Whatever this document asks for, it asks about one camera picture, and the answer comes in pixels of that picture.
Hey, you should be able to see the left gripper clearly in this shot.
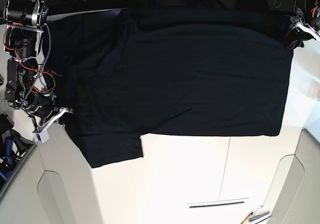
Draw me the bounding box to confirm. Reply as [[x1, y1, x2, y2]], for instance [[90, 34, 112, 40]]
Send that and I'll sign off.
[[287, 5, 320, 48]]

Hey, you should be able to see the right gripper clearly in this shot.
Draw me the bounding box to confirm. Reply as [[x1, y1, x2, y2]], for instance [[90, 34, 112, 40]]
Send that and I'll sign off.
[[23, 92, 63, 126]]

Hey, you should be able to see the black T-shirt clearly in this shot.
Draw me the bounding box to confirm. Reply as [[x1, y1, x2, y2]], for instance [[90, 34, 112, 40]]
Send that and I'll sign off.
[[42, 7, 293, 168]]

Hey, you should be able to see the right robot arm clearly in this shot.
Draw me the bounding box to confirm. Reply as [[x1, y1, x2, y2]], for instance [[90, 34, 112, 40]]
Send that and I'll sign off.
[[2, 0, 72, 127]]

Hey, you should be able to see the blue and black equipment pile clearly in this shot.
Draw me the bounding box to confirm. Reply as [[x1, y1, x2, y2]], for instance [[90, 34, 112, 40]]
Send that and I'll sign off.
[[0, 114, 33, 188]]

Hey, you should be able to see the black ruler strip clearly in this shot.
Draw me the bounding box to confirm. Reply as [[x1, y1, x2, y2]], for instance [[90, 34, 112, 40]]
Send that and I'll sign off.
[[189, 201, 245, 209]]

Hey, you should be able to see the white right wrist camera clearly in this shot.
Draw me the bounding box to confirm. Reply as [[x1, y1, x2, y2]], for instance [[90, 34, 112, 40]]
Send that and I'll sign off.
[[32, 130, 50, 143]]

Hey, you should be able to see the yellow handled tool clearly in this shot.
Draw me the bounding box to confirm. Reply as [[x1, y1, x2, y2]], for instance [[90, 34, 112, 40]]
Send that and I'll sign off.
[[241, 212, 254, 224]]

